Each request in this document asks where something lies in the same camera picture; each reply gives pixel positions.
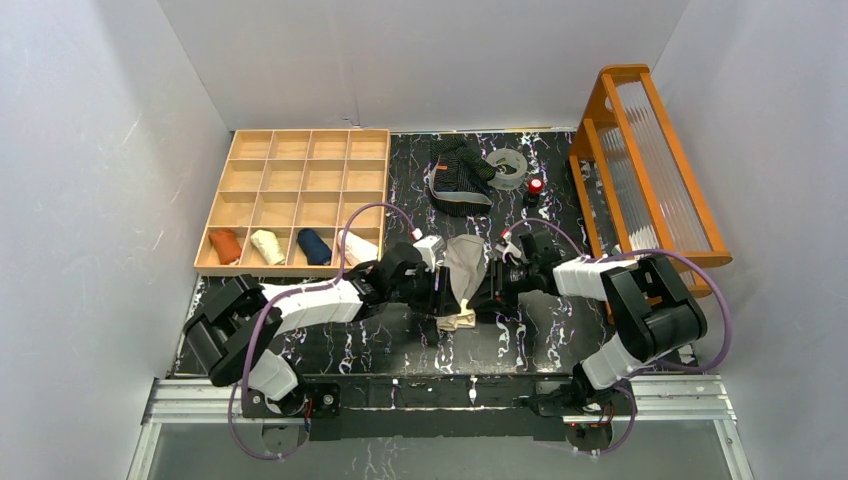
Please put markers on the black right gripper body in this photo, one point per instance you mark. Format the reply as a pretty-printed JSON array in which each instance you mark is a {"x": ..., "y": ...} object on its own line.
[{"x": 499, "y": 285}]

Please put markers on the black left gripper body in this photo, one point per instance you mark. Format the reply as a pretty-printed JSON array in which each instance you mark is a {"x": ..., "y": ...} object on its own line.
[{"x": 433, "y": 287}]

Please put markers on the grey beige underwear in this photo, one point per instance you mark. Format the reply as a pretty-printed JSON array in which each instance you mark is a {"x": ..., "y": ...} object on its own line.
[{"x": 465, "y": 258}]

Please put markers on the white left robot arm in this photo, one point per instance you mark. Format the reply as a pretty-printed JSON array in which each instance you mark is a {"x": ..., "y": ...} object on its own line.
[{"x": 231, "y": 333}]

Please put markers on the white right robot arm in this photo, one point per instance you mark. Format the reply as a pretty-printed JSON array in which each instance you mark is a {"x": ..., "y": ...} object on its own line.
[{"x": 653, "y": 311}]

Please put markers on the rolled white underwear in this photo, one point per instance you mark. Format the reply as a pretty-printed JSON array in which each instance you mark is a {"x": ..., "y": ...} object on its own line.
[{"x": 362, "y": 245}]

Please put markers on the rolled blue underwear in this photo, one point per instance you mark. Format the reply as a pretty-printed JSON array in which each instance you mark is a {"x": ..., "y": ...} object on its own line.
[{"x": 316, "y": 251}]

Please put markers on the clear tape roll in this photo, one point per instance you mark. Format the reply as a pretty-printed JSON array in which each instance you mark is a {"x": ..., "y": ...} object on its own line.
[{"x": 510, "y": 169}]

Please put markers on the black striped underwear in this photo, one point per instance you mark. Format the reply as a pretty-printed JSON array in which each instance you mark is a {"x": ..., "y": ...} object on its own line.
[{"x": 458, "y": 179}]

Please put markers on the rolled cream underwear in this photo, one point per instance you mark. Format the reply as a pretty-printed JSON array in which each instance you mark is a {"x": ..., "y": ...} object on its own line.
[{"x": 269, "y": 247}]

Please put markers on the rolled orange underwear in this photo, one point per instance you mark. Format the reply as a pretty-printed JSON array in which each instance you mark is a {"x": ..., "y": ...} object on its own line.
[{"x": 226, "y": 245}]

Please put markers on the red small cap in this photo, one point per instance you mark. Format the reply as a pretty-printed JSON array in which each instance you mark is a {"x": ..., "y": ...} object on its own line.
[{"x": 534, "y": 187}]

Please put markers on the orange wooden rack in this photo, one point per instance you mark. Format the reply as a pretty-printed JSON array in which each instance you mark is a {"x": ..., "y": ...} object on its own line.
[{"x": 634, "y": 183}]

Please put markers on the wooden compartment tray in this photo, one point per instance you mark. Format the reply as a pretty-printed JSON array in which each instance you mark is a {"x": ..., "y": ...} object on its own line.
[{"x": 285, "y": 180}]

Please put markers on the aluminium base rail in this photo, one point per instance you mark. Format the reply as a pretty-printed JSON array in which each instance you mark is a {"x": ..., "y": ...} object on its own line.
[{"x": 460, "y": 427}]

